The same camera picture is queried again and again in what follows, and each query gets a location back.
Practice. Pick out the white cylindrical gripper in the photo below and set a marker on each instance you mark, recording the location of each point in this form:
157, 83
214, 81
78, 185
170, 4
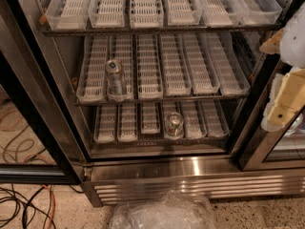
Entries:
294, 43

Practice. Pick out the silver redbull can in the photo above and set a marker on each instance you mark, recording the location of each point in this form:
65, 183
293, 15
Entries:
116, 77

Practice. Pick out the fridge glass door right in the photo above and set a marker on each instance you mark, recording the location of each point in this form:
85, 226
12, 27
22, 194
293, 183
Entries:
258, 149

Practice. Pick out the fridge glass door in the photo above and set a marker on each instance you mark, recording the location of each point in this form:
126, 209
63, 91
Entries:
29, 91
258, 149

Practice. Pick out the green silver soda can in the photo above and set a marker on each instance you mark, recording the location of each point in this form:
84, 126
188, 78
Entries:
174, 124

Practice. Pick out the steel fridge base grille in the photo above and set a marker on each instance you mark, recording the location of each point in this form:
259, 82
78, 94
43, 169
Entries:
114, 182

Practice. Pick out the fridge glass door left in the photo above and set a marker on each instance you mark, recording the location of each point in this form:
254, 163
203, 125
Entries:
29, 91

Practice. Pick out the clear plastic bag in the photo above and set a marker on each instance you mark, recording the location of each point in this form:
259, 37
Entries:
172, 211

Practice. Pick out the bottom wire shelf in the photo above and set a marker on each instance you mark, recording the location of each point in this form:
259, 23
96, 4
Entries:
158, 140

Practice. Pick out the wire shelf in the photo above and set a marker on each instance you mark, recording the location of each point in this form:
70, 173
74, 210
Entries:
158, 140
178, 98
174, 29

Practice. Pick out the middle wire shelf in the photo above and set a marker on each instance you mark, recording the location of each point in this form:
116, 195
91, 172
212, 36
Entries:
178, 98

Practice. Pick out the top wire shelf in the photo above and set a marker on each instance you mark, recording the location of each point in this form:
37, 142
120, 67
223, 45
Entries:
174, 29

